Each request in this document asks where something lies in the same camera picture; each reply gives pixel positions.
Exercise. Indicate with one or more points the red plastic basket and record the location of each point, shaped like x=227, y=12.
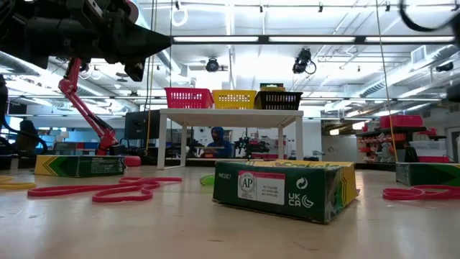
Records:
x=188, y=99

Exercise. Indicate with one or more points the yellow plastic basket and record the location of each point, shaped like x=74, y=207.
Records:
x=233, y=100

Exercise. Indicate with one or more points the black shelf cart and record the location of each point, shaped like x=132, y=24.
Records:
x=391, y=130

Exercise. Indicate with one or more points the red storage bins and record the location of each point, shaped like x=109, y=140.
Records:
x=400, y=121

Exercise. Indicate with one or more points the black overhead light beam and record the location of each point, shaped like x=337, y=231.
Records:
x=360, y=39

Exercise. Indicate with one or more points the black computer monitor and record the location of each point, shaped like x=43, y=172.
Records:
x=140, y=126

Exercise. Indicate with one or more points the black background robot arm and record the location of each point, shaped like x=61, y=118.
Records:
x=248, y=145

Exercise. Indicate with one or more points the black ceiling device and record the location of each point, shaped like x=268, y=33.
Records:
x=445, y=66

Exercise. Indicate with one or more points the white perforated riser shelf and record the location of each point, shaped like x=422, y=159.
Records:
x=230, y=117

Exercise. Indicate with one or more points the black plastic basket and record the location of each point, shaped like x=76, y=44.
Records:
x=278, y=101

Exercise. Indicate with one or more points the person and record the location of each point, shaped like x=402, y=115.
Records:
x=217, y=142
x=27, y=136

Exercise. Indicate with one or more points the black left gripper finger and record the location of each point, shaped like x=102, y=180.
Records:
x=140, y=50
x=140, y=34

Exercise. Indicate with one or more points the green yellow crayon box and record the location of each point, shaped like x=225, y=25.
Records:
x=273, y=88
x=427, y=174
x=79, y=166
x=273, y=190

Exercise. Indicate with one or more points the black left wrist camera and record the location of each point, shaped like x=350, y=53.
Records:
x=134, y=72

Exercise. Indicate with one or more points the black ceiling camera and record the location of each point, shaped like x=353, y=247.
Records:
x=212, y=65
x=301, y=62

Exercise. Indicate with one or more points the red desk lamp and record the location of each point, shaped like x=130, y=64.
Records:
x=106, y=135

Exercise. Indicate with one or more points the yellow rubber band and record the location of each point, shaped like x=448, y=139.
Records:
x=16, y=186

